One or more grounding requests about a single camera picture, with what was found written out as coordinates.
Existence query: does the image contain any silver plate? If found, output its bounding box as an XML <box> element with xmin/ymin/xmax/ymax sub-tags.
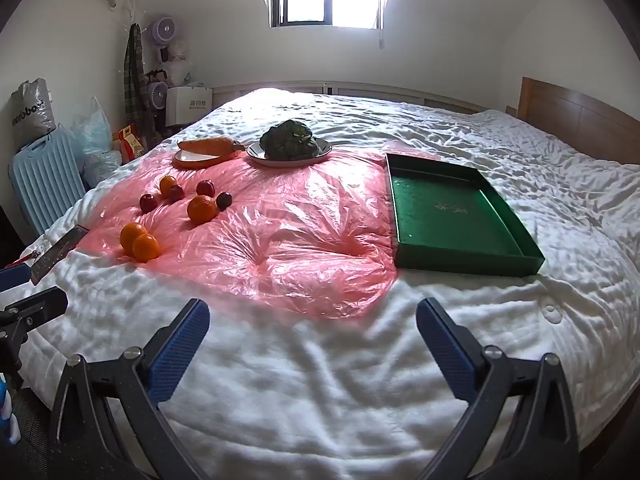
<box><xmin>246</xmin><ymin>139</ymin><xmax>333</xmax><ymax>168</ymax></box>

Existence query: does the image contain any black flat object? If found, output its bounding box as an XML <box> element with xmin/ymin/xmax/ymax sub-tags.
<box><xmin>30</xmin><ymin>224</ymin><xmax>91</xmax><ymax>285</ymax></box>

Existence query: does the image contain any green leafy vegetable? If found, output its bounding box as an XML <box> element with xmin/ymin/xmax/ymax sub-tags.
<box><xmin>259</xmin><ymin>120</ymin><xmax>318</xmax><ymax>161</ymax></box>

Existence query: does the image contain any plaid scarf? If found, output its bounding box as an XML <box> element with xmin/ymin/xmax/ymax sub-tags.
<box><xmin>122</xmin><ymin>22</ymin><xmax>161</xmax><ymax>146</ymax></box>

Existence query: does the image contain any purple fan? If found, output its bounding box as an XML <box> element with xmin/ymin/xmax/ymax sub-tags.
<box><xmin>146</xmin><ymin>82</ymin><xmax>171</xmax><ymax>128</ymax></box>
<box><xmin>148</xmin><ymin>14</ymin><xmax>177</xmax><ymax>61</ymax></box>

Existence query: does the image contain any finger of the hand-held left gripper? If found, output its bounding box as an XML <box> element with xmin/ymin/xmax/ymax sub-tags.
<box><xmin>0</xmin><ymin>263</ymin><xmax>32</xmax><ymax>293</ymax></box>
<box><xmin>0</xmin><ymin>286</ymin><xmax>69</xmax><ymax>345</ymax></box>

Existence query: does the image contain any red yellow box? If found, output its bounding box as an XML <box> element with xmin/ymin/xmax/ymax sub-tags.
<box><xmin>112</xmin><ymin>124</ymin><xmax>148</xmax><ymax>161</ymax></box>

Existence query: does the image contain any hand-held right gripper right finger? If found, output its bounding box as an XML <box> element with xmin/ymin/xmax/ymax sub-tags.
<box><xmin>416</xmin><ymin>297</ymin><xmax>581</xmax><ymax>480</ymax></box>

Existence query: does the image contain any green tray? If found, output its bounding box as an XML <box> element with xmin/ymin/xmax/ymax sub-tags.
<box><xmin>385</xmin><ymin>152</ymin><xmax>546</xmax><ymax>277</ymax></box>

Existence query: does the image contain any pink plastic sheet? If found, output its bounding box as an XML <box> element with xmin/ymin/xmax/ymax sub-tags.
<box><xmin>75</xmin><ymin>147</ymin><xmax>401</xmax><ymax>321</ymax></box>

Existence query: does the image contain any white cardboard box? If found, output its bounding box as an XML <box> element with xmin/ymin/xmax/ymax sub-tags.
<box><xmin>165</xmin><ymin>85</ymin><xmax>213</xmax><ymax>127</ymax></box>

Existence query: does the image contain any blue white object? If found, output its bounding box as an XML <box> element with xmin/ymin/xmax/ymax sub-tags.
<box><xmin>0</xmin><ymin>372</ymin><xmax>22</xmax><ymax>446</ymax></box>

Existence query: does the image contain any carrot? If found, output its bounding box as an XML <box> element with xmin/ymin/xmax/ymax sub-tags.
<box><xmin>177</xmin><ymin>136</ymin><xmax>246</xmax><ymax>157</ymax></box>

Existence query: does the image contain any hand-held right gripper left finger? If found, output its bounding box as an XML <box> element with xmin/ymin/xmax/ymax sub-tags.
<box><xmin>47</xmin><ymin>297</ymin><xmax>211</xmax><ymax>480</ymax></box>

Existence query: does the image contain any clear plastic bag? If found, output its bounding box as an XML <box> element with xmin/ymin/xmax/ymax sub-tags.
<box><xmin>70</xmin><ymin>96</ymin><xmax>123</xmax><ymax>188</ymax></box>

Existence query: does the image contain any light blue suitcase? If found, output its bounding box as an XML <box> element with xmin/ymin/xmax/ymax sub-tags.
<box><xmin>9</xmin><ymin>125</ymin><xmax>87</xmax><ymax>236</ymax></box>

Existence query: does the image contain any beige slatted wall panel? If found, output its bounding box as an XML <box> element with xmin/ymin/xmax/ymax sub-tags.
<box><xmin>210</xmin><ymin>80</ymin><xmax>488</xmax><ymax>115</ymax></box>

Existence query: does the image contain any orange plate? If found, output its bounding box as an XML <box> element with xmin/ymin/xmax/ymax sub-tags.
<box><xmin>172</xmin><ymin>147</ymin><xmax>243</xmax><ymax>169</ymax></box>

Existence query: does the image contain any wooden headboard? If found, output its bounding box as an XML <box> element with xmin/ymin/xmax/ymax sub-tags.
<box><xmin>505</xmin><ymin>76</ymin><xmax>640</xmax><ymax>166</ymax></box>

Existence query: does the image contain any grey bag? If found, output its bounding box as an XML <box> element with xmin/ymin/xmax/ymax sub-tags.
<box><xmin>11</xmin><ymin>78</ymin><xmax>57</xmax><ymax>153</ymax></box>

